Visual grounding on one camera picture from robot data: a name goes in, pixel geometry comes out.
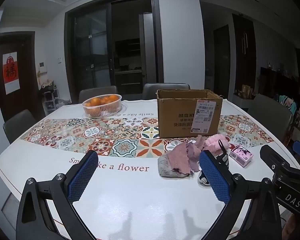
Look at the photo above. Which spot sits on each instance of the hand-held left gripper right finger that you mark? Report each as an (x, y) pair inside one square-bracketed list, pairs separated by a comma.
[(215, 177)]

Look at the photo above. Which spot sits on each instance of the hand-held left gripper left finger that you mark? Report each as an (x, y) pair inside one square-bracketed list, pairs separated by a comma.
[(82, 177)]

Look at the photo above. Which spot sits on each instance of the black white striped sock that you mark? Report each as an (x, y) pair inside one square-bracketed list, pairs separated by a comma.
[(225, 158)]

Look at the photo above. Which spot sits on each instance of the pale purple cloth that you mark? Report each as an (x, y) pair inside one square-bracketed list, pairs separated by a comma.
[(195, 152)]

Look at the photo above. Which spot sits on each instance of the pink fluffy sock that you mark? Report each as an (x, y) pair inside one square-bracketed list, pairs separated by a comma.
[(215, 142)]

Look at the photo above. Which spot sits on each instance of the pink towel cloth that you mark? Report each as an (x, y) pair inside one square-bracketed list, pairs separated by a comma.
[(180, 157)]

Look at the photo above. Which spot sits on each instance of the grey patterned cloth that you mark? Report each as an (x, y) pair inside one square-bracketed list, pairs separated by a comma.
[(165, 167)]

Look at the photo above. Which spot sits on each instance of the brown cardboard box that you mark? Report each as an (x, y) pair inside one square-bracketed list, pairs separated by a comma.
[(177, 115)]

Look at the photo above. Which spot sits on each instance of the small pink carton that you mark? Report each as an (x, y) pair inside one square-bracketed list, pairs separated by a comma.
[(241, 155)]

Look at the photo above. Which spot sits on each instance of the grey dining chair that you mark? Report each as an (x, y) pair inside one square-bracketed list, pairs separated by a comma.
[(97, 93), (160, 90), (267, 115), (17, 126)]

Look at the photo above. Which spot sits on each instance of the colourful striped cloth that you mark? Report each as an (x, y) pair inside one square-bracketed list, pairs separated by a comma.
[(287, 103)]

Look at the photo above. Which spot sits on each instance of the white low cabinet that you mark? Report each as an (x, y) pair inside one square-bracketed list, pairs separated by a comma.
[(242, 100)]

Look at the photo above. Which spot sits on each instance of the clear plastic fruit basket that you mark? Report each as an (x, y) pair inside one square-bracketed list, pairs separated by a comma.
[(102, 112)]

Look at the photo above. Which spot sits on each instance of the dark display cabinet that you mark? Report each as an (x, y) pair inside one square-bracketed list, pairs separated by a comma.
[(280, 82)]

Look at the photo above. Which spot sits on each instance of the pile of oranges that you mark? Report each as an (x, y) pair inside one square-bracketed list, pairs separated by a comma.
[(95, 102)]

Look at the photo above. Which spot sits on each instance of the shoe rack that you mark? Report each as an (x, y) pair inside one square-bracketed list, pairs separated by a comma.
[(50, 102)]

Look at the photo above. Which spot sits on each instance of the dark wooden wardrobe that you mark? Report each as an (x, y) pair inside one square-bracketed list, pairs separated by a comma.
[(243, 55)]

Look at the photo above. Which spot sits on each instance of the dark interior door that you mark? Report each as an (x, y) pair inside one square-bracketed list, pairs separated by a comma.
[(222, 62)]

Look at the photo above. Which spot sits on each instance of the dark wooden door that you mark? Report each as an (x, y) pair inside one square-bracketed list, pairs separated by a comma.
[(27, 80)]

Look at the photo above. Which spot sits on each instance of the white intercom panel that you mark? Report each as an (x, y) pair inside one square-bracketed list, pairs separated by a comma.
[(42, 67)]

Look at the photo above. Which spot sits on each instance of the dark sliding glass door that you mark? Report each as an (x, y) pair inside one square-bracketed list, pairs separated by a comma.
[(95, 55)]

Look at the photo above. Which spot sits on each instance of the red white door poster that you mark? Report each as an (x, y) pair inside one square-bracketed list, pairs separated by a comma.
[(11, 72)]

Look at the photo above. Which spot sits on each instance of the grey refrigerator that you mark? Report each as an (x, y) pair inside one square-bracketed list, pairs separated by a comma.
[(145, 55)]

